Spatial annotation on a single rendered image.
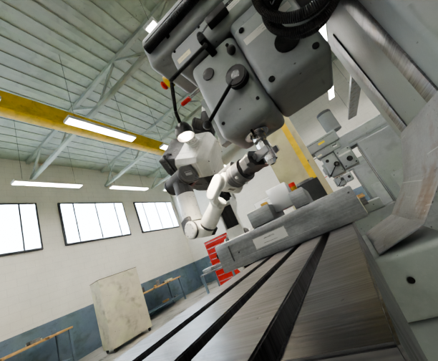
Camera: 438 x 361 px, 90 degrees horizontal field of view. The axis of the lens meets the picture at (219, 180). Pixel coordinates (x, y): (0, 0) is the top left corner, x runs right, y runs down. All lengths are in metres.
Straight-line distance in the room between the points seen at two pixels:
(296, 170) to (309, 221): 1.97
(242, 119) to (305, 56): 0.23
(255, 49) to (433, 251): 0.64
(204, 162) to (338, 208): 0.78
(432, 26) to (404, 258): 0.41
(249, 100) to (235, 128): 0.09
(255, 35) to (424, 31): 0.41
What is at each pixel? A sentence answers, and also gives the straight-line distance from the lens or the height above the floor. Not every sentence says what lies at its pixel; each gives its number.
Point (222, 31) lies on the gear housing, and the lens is 0.88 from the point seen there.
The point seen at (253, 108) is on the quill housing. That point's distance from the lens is 0.71.
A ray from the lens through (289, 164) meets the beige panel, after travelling 2.51.
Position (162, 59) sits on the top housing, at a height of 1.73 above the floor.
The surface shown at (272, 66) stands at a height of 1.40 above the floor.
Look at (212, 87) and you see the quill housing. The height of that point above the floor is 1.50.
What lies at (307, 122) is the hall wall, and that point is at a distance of 10.31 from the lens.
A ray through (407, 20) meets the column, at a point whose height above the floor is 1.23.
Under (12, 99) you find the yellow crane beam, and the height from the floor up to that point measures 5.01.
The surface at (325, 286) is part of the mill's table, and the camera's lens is 0.18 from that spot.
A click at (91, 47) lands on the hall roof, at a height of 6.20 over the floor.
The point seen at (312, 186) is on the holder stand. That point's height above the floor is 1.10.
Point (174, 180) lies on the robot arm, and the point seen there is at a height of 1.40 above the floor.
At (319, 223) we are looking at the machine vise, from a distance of 0.53.
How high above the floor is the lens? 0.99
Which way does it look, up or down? 17 degrees up
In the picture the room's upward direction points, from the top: 24 degrees counter-clockwise
